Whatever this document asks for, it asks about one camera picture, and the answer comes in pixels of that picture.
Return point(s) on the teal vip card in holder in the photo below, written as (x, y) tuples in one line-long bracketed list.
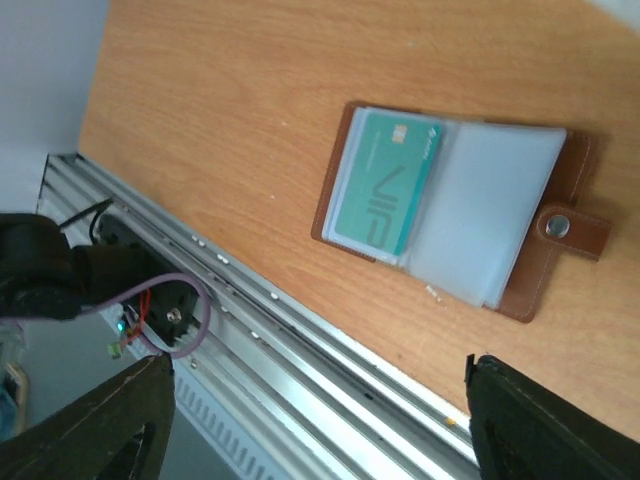
[(387, 159)]

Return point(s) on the left controller board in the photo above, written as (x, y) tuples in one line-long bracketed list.
[(130, 329)]

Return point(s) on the grey slotted cable duct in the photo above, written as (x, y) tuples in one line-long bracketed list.
[(221, 431)]

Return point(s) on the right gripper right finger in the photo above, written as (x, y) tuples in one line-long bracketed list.
[(521, 430)]

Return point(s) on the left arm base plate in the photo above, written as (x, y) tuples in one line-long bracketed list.
[(150, 295)]

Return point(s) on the brown leather card holder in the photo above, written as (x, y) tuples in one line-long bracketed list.
[(499, 206)]

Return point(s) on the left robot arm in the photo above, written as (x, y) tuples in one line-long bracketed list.
[(43, 277)]

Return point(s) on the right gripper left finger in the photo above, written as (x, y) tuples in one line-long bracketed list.
[(118, 430)]

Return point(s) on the aluminium rail frame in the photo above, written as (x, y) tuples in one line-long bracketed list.
[(320, 403)]

